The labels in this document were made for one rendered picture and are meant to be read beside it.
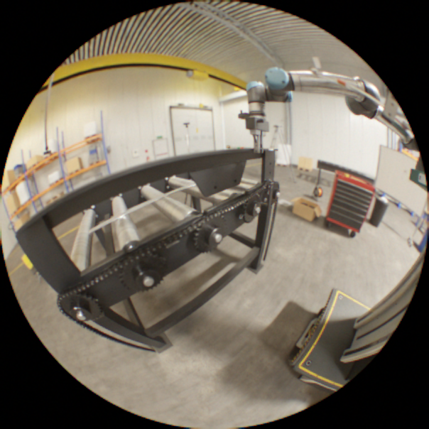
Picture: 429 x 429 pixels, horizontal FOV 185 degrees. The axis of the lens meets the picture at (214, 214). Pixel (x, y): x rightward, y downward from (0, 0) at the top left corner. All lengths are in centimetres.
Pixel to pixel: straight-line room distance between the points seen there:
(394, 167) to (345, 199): 267
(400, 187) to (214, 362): 488
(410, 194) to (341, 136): 689
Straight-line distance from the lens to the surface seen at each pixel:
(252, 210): 68
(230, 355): 119
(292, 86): 51
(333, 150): 1028
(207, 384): 123
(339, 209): 242
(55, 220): 46
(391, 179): 464
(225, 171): 58
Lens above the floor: 119
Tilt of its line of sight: 30 degrees down
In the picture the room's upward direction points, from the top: 4 degrees counter-clockwise
